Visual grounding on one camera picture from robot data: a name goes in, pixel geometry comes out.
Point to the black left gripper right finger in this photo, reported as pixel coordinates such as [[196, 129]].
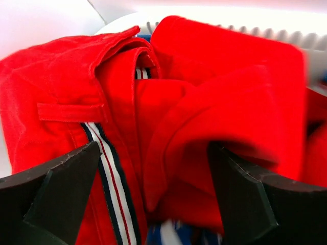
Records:
[[258, 206]]

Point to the blue white patterned garment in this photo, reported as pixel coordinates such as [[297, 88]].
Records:
[[173, 232]]

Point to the white plastic basket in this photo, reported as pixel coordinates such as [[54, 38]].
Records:
[[281, 35]]

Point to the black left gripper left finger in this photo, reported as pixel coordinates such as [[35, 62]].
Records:
[[46, 204]]

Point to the red trousers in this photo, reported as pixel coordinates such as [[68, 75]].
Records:
[[153, 106]]

